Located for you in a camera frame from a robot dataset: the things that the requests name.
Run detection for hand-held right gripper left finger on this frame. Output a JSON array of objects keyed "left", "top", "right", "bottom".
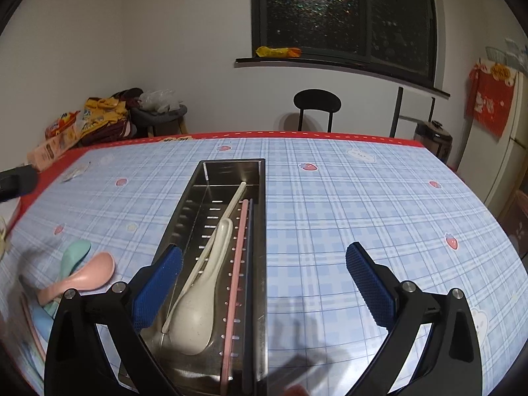
[{"left": 45, "top": 244, "right": 184, "bottom": 396}]

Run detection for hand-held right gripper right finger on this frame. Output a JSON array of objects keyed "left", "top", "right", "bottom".
[{"left": 344, "top": 242, "right": 483, "bottom": 396}]

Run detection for beige spoon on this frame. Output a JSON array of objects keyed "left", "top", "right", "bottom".
[{"left": 163, "top": 218, "right": 234, "bottom": 356}]

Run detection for pink spoon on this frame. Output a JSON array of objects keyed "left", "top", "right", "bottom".
[{"left": 36, "top": 251, "right": 116, "bottom": 306}]

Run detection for pink chopstick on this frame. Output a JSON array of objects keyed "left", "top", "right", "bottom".
[
  {"left": 18, "top": 274, "right": 47, "bottom": 364},
  {"left": 220, "top": 199, "right": 249, "bottom": 386}
]

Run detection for mint green spoon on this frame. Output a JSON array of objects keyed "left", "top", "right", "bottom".
[{"left": 43, "top": 240, "right": 92, "bottom": 318}]

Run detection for stainless steel utensil tray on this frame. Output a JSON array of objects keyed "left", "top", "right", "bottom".
[{"left": 117, "top": 159, "right": 269, "bottom": 396}]

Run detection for blue spoon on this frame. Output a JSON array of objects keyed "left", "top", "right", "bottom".
[{"left": 31, "top": 305, "right": 56, "bottom": 347}]

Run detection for blue plaid table cover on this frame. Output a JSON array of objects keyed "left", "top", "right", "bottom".
[{"left": 0, "top": 137, "right": 528, "bottom": 396}]

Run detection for electric rice cooker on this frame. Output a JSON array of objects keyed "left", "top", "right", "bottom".
[{"left": 413, "top": 119, "right": 453, "bottom": 165}]

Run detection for dark red garment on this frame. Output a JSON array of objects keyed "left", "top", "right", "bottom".
[{"left": 86, "top": 88, "right": 143, "bottom": 145}]

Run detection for grey stool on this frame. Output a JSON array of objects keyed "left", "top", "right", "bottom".
[{"left": 131, "top": 105, "right": 188, "bottom": 138}]

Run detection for cream refrigerator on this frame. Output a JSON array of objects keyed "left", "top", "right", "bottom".
[{"left": 482, "top": 66, "right": 528, "bottom": 215}]

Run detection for crumpled clear plastic bags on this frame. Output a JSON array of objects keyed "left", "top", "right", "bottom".
[{"left": 138, "top": 89, "right": 182, "bottom": 113}]

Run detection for yellow garment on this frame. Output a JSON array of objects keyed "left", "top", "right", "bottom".
[{"left": 80, "top": 97, "right": 128, "bottom": 135}]

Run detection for orange snack bag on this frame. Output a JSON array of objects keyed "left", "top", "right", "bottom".
[{"left": 45, "top": 111, "right": 81, "bottom": 140}]

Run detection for black round-back chair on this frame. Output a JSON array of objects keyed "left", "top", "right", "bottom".
[{"left": 294, "top": 89, "right": 342, "bottom": 133}]

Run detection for red printed cloth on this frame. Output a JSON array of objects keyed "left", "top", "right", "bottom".
[{"left": 466, "top": 60, "right": 518, "bottom": 139}]

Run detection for dark window sill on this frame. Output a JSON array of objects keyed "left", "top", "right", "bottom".
[{"left": 235, "top": 57, "right": 450, "bottom": 100}]

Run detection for yellow snack packet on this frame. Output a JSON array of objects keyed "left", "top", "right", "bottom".
[{"left": 256, "top": 46, "right": 303, "bottom": 58}]

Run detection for clear plastic bags on refrigerator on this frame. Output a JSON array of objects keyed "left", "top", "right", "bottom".
[{"left": 503, "top": 37, "right": 528, "bottom": 75}]

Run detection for dark window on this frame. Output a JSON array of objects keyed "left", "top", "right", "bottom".
[{"left": 251, "top": 0, "right": 438, "bottom": 87}]

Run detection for black metal frame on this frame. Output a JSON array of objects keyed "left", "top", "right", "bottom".
[{"left": 390, "top": 86, "right": 436, "bottom": 139}]

